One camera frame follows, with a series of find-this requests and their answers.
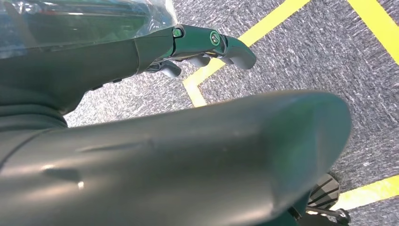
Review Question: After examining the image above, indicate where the black caster base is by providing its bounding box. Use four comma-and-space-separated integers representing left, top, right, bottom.
290, 173, 352, 226

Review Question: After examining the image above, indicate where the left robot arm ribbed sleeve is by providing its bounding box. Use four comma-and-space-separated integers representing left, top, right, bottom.
0, 104, 68, 166

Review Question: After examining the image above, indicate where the clear plastic film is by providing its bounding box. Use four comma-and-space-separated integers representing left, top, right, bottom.
0, 0, 178, 58

